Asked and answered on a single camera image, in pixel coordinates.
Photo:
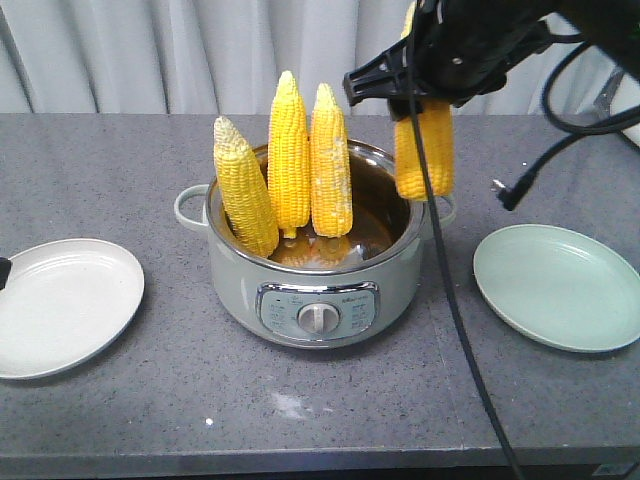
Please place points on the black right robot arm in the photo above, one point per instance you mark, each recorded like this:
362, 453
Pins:
612, 26

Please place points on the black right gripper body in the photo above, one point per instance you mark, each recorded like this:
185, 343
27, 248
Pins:
466, 48

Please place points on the speckled yellow corn cob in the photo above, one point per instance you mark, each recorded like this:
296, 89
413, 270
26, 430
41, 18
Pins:
331, 193

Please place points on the bright yellow corn cob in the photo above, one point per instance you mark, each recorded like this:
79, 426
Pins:
289, 157

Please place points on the pale yellow corn cob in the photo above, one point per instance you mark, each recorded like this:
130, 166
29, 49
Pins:
243, 190

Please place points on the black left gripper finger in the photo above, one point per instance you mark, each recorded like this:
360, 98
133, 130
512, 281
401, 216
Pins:
5, 270

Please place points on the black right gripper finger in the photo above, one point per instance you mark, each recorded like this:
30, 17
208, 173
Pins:
400, 109
384, 77

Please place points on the green round plate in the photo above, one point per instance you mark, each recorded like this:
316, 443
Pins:
559, 287

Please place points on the green electric cooking pot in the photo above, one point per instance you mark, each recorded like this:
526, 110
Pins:
316, 293

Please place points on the white round plate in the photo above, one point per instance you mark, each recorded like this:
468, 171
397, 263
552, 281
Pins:
64, 302

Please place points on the orange yellow corn cob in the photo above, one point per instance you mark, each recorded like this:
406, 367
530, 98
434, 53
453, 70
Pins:
436, 129

